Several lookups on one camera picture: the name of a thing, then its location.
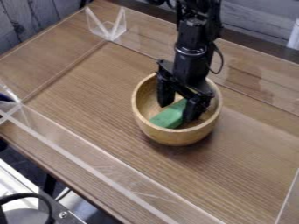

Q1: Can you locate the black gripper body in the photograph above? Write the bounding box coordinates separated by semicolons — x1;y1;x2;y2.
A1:
156;45;215;101

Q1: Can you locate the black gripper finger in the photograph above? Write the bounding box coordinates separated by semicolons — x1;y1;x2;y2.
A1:
157;73;175;108
183;98;211;123

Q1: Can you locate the brown wooden bowl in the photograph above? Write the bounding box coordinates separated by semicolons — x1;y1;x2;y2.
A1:
131;73;223;146

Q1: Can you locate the green rectangular block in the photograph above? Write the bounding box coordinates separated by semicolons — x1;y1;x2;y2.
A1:
149;99;187;129

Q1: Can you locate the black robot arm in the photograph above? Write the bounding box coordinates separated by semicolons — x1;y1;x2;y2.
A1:
145;0;223;123

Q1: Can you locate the clear acrylic table barrier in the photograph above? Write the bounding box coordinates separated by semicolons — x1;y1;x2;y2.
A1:
0;0;299;224

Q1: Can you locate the black table leg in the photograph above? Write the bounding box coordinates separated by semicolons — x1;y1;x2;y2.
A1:
43;174;57;196

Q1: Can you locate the white post at right edge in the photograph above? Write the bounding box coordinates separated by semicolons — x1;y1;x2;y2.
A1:
287;18;299;50

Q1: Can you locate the grey metal bracket with screw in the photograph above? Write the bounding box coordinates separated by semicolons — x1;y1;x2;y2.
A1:
45;195;87;224

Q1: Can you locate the black cable loop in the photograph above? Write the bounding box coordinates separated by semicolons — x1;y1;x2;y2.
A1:
0;192;56;224

